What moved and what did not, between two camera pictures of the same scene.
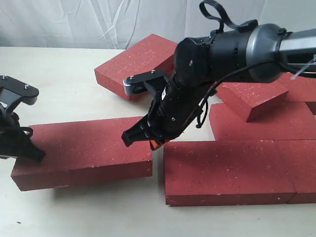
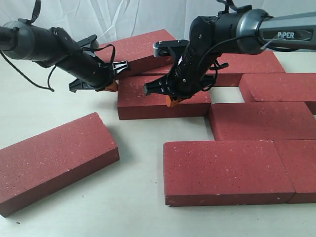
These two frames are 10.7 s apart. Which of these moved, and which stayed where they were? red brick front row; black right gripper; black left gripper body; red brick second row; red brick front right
Moved: black right gripper; black left gripper body
Stayed: red brick second row; red brick front row; red brick front right
